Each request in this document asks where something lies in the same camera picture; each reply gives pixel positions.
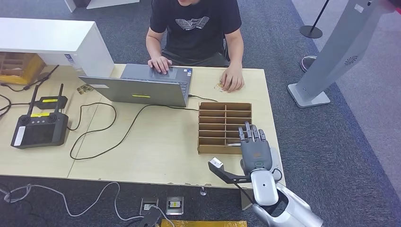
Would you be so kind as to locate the person's right forearm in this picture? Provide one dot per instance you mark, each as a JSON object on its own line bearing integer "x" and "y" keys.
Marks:
{"x": 155, "y": 47}

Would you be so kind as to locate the metal floor socket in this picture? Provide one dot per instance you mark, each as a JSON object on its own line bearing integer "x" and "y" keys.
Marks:
{"x": 174, "y": 205}

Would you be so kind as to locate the wooden card organizer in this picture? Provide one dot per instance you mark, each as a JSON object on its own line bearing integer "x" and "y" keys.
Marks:
{"x": 216, "y": 150}

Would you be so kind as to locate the grey laptop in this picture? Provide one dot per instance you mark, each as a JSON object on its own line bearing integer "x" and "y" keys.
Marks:
{"x": 141, "y": 91}

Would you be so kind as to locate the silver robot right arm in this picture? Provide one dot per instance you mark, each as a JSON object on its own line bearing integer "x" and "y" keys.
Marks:
{"x": 264, "y": 188}

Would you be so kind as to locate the floor socket with white plug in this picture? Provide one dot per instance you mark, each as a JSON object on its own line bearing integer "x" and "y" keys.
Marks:
{"x": 147, "y": 202}

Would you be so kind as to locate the yellow floor tape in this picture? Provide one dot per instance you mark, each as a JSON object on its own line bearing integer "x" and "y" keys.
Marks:
{"x": 203, "y": 223}

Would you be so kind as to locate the shoe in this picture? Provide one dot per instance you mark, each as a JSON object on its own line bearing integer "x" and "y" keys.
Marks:
{"x": 306, "y": 64}

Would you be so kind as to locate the black stanchion pole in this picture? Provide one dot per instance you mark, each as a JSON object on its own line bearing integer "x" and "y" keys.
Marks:
{"x": 310, "y": 32}

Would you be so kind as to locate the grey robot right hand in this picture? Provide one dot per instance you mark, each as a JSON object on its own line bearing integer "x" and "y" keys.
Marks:
{"x": 255, "y": 153}

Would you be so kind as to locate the black remote controller with antennas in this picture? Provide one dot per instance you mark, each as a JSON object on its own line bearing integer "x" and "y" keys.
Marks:
{"x": 40, "y": 131}

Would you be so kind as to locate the metal desk foot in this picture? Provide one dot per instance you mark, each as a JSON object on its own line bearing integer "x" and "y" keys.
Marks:
{"x": 203, "y": 191}

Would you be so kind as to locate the white furniture base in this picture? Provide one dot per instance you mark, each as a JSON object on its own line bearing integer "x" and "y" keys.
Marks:
{"x": 103, "y": 3}

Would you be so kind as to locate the small black device yellow label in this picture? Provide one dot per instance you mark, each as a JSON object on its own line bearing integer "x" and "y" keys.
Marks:
{"x": 51, "y": 102}

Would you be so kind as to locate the pale desk leg panel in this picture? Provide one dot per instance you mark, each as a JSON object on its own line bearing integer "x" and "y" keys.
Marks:
{"x": 246, "y": 200}

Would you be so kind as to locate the small camouflage patterned item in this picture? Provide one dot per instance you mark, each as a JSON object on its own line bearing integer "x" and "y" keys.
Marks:
{"x": 85, "y": 89}

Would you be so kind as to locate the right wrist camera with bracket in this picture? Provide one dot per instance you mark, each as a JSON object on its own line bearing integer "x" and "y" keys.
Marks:
{"x": 225, "y": 175}

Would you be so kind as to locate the person's right hand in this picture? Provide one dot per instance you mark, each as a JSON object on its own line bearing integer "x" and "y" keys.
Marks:
{"x": 160, "y": 64}

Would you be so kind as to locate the white room key card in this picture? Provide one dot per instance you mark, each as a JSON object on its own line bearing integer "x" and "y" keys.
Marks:
{"x": 233, "y": 144}

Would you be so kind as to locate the person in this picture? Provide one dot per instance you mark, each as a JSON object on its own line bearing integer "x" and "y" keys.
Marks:
{"x": 194, "y": 37}

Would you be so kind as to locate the person's left forearm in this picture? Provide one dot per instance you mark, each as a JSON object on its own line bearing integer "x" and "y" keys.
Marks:
{"x": 236, "y": 50}

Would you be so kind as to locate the tan ID card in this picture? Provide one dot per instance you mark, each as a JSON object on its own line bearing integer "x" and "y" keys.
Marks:
{"x": 218, "y": 87}

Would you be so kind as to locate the grey kiosk stand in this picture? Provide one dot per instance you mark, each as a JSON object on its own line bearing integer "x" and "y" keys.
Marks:
{"x": 338, "y": 50}

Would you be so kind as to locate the white cabinet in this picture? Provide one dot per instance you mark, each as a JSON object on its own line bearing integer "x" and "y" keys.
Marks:
{"x": 47, "y": 34}

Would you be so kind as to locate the person's left hand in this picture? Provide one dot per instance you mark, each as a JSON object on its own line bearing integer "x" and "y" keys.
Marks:
{"x": 232, "y": 80}

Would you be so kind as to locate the yellow cardboard box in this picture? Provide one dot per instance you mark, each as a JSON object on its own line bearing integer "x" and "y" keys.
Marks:
{"x": 34, "y": 67}

